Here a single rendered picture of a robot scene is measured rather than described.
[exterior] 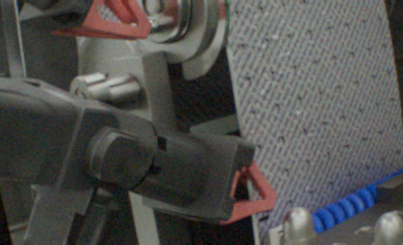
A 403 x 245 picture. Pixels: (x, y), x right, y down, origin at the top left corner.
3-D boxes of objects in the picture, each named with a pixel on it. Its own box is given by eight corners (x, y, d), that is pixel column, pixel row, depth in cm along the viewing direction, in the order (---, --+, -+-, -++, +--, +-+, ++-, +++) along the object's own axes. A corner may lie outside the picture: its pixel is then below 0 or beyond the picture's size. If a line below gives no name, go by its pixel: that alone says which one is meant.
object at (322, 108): (256, 256, 75) (226, 49, 72) (404, 182, 89) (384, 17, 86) (260, 257, 75) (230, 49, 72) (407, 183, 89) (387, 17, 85)
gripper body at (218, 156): (235, 224, 66) (161, 201, 62) (156, 210, 74) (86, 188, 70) (255, 142, 67) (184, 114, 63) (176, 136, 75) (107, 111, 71)
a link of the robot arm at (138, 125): (102, 104, 61) (68, 87, 65) (67, 194, 61) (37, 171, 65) (177, 131, 65) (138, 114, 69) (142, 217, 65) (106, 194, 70)
